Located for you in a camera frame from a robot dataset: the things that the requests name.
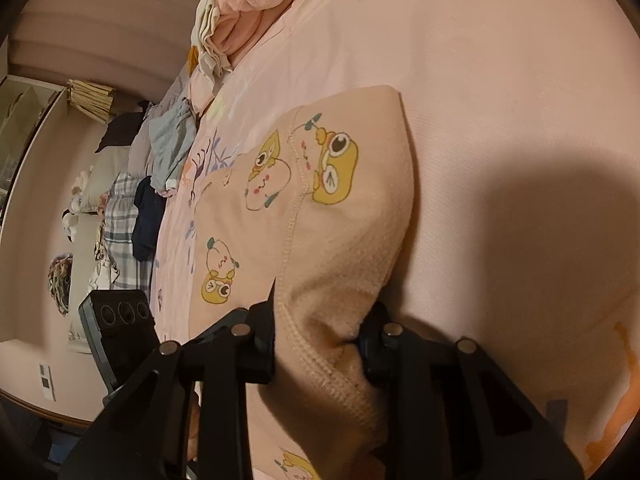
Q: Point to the grey cloth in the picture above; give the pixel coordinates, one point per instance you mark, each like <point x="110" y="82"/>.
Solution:
<point x="172" y="145"/>

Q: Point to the navy blue cloth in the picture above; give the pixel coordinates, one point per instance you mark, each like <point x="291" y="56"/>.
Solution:
<point x="147" y="220"/>

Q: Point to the plaid grey white bedding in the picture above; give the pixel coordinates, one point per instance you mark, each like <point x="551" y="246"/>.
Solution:
<point x="122" y="210"/>

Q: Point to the black cloth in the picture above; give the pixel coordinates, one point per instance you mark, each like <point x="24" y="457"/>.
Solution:
<point x="120" y="132"/>

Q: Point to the folded pink cloth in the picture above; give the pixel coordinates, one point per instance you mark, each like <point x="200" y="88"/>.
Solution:
<point x="250" y="5"/>

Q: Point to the straw bundle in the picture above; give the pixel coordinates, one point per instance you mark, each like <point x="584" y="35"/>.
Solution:
<point x="90" y="100"/>

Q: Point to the peach cartoon print baby garment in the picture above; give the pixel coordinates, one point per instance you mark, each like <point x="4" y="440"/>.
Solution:
<point x="340" y="260"/>

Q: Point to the folded white cloth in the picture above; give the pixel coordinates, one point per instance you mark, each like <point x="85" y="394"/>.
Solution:
<point x="207" y="20"/>

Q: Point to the white wall switch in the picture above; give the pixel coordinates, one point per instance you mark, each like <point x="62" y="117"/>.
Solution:
<point x="46" y="382"/>

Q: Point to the beige curtain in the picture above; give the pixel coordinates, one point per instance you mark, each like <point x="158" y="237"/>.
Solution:
<point x="110" y="15"/>

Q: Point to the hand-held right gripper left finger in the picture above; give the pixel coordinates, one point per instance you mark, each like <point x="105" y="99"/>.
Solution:
<point x="260" y="345"/>

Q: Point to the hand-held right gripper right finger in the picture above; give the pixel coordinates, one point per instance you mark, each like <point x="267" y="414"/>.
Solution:
<point x="375" y="355"/>

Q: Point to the pink printed bedsheet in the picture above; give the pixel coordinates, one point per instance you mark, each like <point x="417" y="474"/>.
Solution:
<point x="500" y="85"/>

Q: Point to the white glass cabinet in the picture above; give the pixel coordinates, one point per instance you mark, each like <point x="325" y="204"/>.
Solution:
<point x="25" y="120"/>

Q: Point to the multicolour yarn bundle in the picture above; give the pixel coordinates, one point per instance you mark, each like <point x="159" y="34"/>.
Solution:
<point x="60" y="282"/>

